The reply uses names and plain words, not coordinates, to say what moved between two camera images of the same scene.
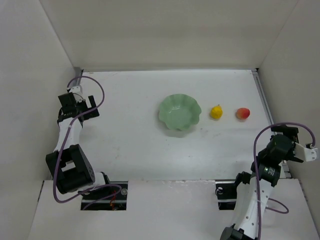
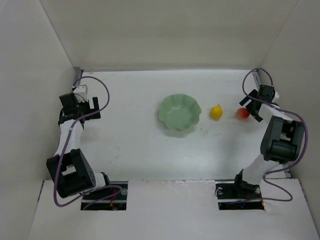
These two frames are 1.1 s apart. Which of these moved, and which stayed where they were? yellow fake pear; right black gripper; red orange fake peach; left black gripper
Moved: right black gripper
Stayed: yellow fake pear; left black gripper; red orange fake peach
